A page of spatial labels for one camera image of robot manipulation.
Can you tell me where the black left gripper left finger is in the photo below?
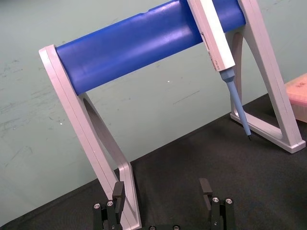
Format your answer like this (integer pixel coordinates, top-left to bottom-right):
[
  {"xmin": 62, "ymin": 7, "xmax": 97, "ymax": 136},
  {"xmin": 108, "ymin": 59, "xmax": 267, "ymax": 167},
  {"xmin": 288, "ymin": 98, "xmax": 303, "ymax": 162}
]
[{"xmin": 93, "ymin": 181, "xmax": 126, "ymax": 230}]

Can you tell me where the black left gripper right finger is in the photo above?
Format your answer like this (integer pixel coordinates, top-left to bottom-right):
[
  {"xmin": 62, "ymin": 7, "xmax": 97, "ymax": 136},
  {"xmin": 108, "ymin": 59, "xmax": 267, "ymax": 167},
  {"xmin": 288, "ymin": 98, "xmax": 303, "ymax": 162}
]
[{"xmin": 199, "ymin": 178, "xmax": 235, "ymax": 230}]

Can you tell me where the black table cloth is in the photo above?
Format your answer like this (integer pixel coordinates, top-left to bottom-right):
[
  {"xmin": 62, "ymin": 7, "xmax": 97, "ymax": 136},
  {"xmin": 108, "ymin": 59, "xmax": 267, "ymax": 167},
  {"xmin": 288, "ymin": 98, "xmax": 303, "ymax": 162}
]
[{"xmin": 0, "ymin": 95, "xmax": 307, "ymax": 230}]

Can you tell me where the pink plastic box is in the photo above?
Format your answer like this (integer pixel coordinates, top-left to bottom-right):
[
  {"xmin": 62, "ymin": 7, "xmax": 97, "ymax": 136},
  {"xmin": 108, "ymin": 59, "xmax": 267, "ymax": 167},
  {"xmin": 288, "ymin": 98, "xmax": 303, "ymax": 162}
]
[{"xmin": 284, "ymin": 73, "xmax": 307, "ymax": 124}]

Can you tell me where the grey stand with blue bar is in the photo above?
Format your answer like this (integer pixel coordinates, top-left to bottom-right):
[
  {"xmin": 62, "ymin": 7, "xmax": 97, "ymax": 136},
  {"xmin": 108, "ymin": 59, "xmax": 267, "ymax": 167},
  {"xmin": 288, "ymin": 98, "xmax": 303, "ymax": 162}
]
[{"xmin": 38, "ymin": 0, "xmax": 307, "ymax": 230}]

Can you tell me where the white pipette with blue tip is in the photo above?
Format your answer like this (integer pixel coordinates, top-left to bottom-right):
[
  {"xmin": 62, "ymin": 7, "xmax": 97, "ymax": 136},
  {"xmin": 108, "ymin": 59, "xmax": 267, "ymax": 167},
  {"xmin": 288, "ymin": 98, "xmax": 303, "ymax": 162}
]
[{"xmin": 186, "ymin": 0, "xmax": 252, "ymax": 143}]

